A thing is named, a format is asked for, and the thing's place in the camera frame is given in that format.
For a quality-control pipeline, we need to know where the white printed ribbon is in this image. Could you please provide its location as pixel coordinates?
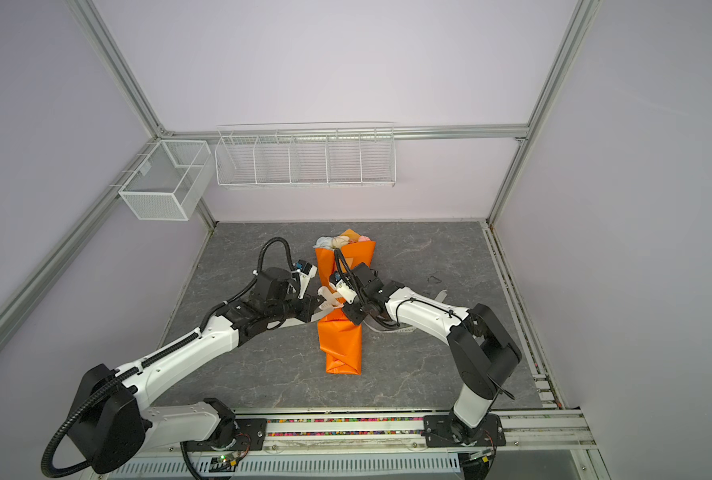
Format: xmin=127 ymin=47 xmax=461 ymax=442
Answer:
xmin=271 ymin=284 xmax=450 ymax=332

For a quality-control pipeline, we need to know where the orange wrapping paper sheet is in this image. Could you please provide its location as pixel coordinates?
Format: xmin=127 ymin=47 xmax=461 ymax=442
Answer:
xmin=314 ymin=229 xmax=376 ymax=375

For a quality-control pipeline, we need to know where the cream fake rose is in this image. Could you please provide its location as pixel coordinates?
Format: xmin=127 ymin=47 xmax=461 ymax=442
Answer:
xmin=331 ymin=236 xmax=351 ymax=249

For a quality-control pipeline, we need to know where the white fake rose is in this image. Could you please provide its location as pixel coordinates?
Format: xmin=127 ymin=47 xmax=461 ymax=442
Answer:
xmin=314 ymin=237 xmax=334 ymax=250

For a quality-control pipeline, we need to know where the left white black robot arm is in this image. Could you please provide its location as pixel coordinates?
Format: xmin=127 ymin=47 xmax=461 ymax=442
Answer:
xmin=40 ymin=237 xmax=321 ymax=478

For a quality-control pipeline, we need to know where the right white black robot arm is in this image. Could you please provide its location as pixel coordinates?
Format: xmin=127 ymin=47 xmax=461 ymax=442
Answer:
xmin=330 ymin=263 xmax=522 ymax=449

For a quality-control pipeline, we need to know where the white mesh box basket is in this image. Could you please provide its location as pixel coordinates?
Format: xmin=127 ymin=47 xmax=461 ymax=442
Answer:
xmin=120 ymin=140 xmax=216 ymax=221

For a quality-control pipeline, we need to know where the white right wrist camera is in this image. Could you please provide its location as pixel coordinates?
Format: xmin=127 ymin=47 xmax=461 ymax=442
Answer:
xmin=329 ymin=272 xmax=358 ymax=304

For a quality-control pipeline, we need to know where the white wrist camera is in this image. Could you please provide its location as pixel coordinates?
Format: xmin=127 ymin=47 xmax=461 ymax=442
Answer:
xmin=329 ymin=272 xmax=358 ymax=304
xmin=292 ymin=260 xmax=317 ymax=299

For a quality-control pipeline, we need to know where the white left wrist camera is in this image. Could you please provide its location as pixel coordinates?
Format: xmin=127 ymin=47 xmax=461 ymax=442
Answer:
xmin=292 ymin=260 xmax=317 ymax=299

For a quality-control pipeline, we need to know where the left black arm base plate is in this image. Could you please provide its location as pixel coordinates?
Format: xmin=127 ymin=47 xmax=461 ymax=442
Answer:
xmin=194 ymin=417 xmax=268 ymax=452

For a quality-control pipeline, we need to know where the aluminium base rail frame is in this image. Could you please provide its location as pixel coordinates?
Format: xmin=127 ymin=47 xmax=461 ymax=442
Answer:
xmin=79 ymin=409 xmax=612 ymax=480

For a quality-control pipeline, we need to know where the white wire shelf basket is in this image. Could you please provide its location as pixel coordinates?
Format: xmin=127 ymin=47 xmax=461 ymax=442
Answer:
xmin=214 ymin=122 xmax=397 ymax=188

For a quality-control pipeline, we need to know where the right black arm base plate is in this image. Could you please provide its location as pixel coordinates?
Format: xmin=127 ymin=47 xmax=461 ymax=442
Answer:
xmin=422 ymin=412 xmax=506 ymax=448

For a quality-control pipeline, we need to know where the white slotted cable duct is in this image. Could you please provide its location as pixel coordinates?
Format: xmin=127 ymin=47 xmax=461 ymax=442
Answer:
xmin=107 ymin=452 xmax=463 ymax=479

